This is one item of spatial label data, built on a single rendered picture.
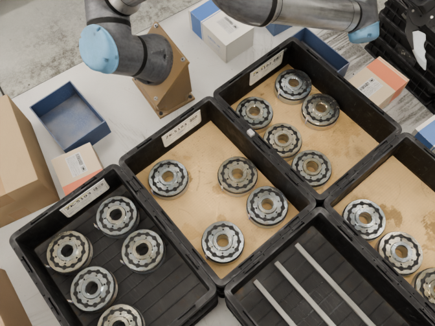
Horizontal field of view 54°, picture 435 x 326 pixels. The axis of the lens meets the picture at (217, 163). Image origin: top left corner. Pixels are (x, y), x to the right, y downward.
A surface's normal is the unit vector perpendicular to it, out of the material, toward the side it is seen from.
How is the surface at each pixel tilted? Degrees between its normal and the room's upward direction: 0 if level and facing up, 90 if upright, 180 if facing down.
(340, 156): 0
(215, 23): 0
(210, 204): 0
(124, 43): 57
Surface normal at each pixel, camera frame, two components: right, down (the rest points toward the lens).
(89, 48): -0.59, 0.18
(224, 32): -0.03, -0.42
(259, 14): 0.26, 0.78
